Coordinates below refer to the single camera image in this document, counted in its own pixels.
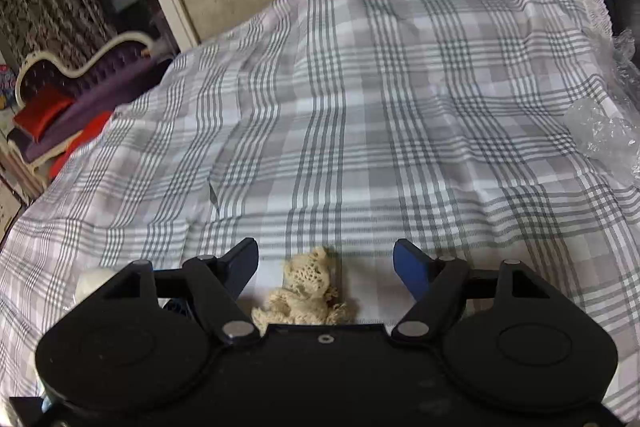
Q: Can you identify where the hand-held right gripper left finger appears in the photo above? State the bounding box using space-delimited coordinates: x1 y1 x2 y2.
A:
94 237 261 346

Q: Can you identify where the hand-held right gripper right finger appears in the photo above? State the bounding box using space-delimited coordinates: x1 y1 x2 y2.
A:
391 238 552 348

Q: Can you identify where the cream crocheted doily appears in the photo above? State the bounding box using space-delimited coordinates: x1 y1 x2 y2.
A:
250 247 351 333

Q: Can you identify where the grey plaid blanket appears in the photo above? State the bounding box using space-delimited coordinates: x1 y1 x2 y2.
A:
0 0 640 423

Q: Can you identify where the red blanket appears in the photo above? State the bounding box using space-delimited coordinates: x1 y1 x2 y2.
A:
50 112 113 180

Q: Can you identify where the purple tufted sofa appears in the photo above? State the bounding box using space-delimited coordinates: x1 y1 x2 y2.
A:
15 32 173 180

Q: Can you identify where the clear plastic wrap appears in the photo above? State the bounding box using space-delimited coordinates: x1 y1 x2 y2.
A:
565 29 640 192

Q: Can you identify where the red cushion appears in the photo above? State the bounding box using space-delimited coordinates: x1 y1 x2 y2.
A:
14 98 73 142

